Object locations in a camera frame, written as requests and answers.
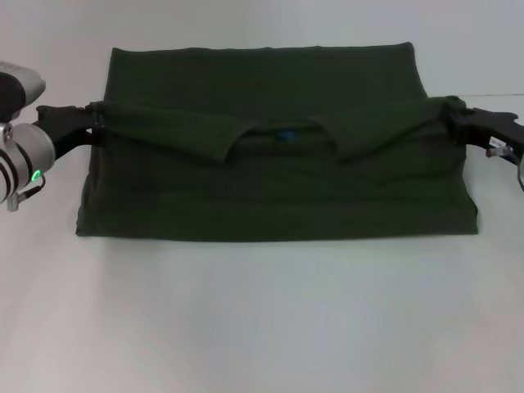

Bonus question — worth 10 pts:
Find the right gripper connector cable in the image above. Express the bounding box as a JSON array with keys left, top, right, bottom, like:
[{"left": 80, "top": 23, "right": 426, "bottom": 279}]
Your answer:
[{"left": 485, "top": 146, "right": 524, "bottom": 193}]

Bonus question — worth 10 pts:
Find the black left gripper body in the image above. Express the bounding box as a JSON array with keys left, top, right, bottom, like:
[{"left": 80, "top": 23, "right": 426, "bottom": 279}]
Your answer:
[{"left": 31, "top": 104, "right": 96, "bottom": 160}]

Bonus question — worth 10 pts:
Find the dark green FREE t-shirt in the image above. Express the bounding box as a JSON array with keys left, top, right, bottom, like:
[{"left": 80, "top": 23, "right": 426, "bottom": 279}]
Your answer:
[{"left": 75, "top": 40, "right": 481, "bottom": 239}]

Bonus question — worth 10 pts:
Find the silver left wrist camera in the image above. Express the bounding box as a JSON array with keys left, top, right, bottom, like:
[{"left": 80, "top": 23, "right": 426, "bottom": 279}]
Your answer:
[{"left": 0, "top": 60, "right": 47, "bottom": 124}]

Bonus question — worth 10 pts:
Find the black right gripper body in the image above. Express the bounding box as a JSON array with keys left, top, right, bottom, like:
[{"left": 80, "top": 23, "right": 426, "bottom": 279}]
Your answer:
[{"left": 462, "top": 106, "right": 524, "bottom": 165}]

